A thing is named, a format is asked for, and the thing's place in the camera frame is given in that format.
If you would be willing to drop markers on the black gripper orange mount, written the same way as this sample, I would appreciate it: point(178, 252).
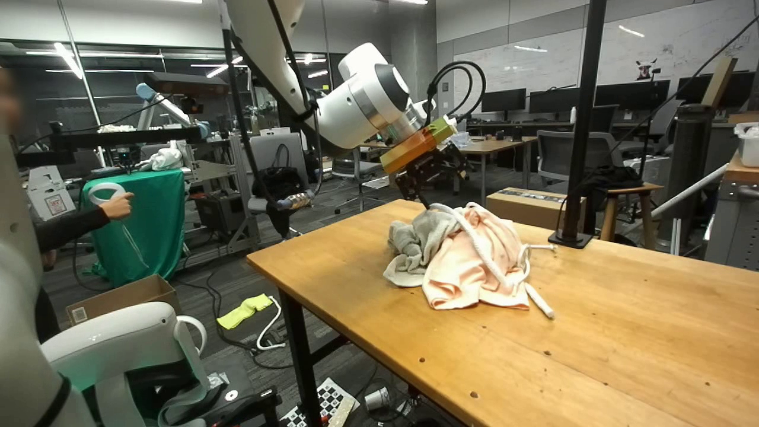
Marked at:
point(423, 156)

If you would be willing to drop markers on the white terry towel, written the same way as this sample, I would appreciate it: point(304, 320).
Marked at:
point(415, 245)

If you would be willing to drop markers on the light pink cloth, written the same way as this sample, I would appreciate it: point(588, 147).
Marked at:
point(479, 261)

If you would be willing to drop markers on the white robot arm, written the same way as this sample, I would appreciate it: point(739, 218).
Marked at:
point(368, 101)

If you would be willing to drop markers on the white foreground robot arm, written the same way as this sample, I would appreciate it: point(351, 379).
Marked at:
point(135, 366)

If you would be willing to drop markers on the person's hand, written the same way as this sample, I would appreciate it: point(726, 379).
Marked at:
point(117, 205)

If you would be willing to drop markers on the cardboard box behind table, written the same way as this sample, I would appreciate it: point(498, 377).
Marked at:
point(522, 205)

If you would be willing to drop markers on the black vertical pole stand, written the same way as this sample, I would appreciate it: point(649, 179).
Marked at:
point(573, 235)

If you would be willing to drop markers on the yellow-green cloth on floor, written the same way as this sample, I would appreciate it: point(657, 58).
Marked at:
point(234, 318)

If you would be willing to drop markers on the wooden stool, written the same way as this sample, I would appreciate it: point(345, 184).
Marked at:
point(639, 203)

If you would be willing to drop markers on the checkerboard calibration card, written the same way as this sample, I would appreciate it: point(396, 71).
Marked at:
point(334, 405)

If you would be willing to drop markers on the green draped cloth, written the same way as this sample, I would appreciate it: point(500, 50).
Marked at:
point(151, 239)

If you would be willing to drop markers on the cardboard box on floor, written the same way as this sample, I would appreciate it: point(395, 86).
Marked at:
point(151, 287)

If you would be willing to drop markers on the white handheld controller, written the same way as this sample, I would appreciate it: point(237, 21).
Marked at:
point(100, 192)

